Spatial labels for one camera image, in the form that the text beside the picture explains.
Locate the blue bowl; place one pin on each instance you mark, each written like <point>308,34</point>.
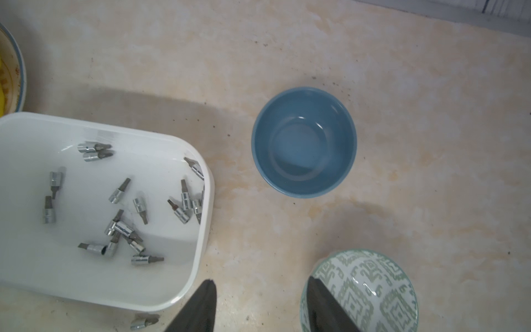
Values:
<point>304,142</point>

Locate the chrome bit pointing up-left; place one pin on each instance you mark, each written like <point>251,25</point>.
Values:
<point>113,245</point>

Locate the chrome bit row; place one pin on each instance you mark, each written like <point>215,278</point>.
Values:
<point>49,211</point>

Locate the chrome bit front lone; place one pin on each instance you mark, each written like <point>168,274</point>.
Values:
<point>118,194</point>

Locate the patterned round plate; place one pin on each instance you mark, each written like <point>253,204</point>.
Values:
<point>15,73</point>

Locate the chrome bit pair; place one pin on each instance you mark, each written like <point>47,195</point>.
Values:
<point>142,323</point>
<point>140,260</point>

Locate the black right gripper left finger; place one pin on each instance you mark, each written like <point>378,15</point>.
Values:
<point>199,313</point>

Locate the large chrome hex bit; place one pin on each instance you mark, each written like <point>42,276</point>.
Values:
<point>179,212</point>

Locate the small chrome socket bit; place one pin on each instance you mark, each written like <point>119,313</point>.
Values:
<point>185,197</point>

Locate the white rectangular storage box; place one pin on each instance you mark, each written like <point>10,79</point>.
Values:
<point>45,258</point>

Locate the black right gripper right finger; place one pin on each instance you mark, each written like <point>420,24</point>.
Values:
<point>324,311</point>

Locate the chrome bit cluster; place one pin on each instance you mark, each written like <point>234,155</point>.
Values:
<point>94,248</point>
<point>110,229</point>
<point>127,231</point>

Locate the yellow banana bunch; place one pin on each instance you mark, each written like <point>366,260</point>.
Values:
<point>2,94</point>

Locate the patterned ceramic jar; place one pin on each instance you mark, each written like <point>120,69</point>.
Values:
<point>371,288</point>

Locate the chrome bit pointing down-right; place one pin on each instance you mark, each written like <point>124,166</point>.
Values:
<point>195,167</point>

